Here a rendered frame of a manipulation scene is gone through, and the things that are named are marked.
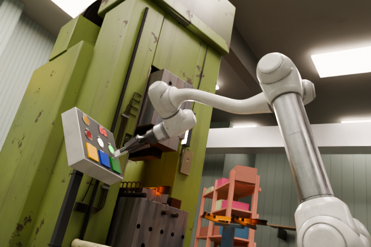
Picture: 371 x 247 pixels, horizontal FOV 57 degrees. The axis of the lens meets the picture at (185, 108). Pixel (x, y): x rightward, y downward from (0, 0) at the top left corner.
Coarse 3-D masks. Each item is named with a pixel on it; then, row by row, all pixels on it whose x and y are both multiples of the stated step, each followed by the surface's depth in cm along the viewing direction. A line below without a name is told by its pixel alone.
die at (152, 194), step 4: (120, 188) 213; (124, 188) 210; (128, 188) 207; (132, 188) 204; (136, 188) 201; (140, 188) 198; (144, 188) 197; (148, 188) 201; (148, 192) 199; (152, 192) 201; (156, 192) 203; (148, 196) 198; (152, 196) 201; (156, 196) 202; (160, 196) 205; (164, 196) 207; (156, 200) 202; (160, 200) 204; (164, 200) 206
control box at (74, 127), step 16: (64, 112) 158; (80, 112) 159; (64, 128) 154; (80, 128) 152; (96, 128) 168; (80, 144) 146; (96, 144) 159; (112, 144) 178; (80, 160) 143; (96, 176) 159; (112, 176) 164
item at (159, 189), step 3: (159, 186) 203; (162, 186) 202; (165, 186) 201; (168, 186) 199; (159, 189) 203; (162, 189) 202; (165, 189) 201; (168, 189) 198; (159, 192) 202; (162, 192) 200; (165, 192) 198; (168, 192) 197
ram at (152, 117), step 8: (160, 72) 226; (168, 72) 227; (152, 80) 229; (160, 80) 222; (168, 80) 225; (176, 80) 231; (184, 88) 235; (192, 88) 241; (144, 96) 228; (144, 104) 224; (184, 104) 232; (144, 112) 220; (152, 112) 213; (144, 120) 216; (152, 120) 210; (160, 120) 215; (136, 128) 223; (144, 128) 221; (184, 136) 227
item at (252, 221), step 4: (212, 216) 229; (216, 216) 227; (220, 216) 225; (224, 216) 224; (224, 220) 225; (228, 220) 221; (240, 220) 216; (248, 220) 213; (252, 220) 212; (256, 220) 210; (260, 220) 208; (264, 220) 207; (252, 224) 214; (260, 224) 208; (264, 224) 206
